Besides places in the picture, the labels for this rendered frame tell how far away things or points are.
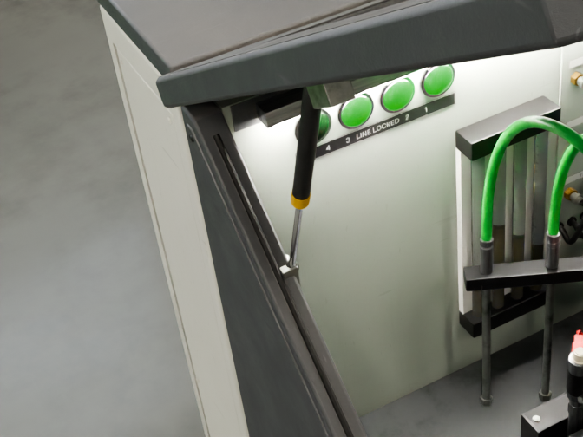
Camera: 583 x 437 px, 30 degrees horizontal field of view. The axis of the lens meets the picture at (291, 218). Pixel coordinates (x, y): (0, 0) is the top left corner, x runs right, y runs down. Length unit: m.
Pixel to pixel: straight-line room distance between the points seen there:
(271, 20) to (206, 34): 0.08
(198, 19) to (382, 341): 0.57
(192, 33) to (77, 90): 2.97
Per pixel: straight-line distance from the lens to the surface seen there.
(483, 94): 1.47
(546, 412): 1.51
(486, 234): 1.48
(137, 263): 3.36
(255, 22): 1.32
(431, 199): 1.51
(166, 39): 1.32
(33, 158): 3.95
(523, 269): 1.53
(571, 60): 1.53
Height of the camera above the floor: 2.12
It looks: 38 degrees down
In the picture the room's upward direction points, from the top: 8 degrees counter-clockwise
